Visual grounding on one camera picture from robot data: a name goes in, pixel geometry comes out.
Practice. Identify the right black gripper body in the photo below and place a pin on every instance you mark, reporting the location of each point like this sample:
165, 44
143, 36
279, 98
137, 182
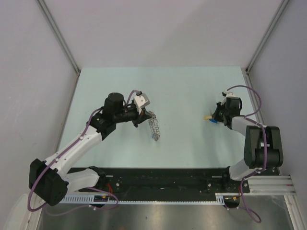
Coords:
220, 112

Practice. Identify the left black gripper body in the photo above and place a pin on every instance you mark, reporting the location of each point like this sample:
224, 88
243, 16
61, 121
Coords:
128, 114

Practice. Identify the metal key organizer ring disc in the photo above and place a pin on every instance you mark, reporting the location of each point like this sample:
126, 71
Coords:
154, 126

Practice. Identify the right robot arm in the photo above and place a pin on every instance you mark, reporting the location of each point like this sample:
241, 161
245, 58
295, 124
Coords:
263, 145

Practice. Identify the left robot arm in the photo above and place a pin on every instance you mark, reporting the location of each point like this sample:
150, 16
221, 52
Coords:
51, 180

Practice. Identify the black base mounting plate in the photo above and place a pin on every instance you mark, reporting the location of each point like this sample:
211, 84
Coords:
167, 185

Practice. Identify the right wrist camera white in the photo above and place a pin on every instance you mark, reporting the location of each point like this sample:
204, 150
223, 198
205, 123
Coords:
226, 94

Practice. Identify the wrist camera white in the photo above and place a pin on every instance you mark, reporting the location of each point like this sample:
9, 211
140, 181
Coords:
141, 100
226, 94

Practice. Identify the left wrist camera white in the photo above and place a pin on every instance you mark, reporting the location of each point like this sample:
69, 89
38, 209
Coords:
141, 100

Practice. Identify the aluminium front rail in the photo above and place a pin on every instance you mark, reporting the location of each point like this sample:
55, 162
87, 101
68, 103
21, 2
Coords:
271, 185

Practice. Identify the right aluminium frame post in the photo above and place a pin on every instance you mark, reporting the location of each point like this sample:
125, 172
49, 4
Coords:
265, 38

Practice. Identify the aluminium frame post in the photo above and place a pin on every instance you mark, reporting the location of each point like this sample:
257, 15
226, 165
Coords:
265, 38
58, 34

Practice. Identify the left aluminium frame post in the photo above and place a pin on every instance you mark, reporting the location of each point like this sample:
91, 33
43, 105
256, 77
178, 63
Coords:
58, 34

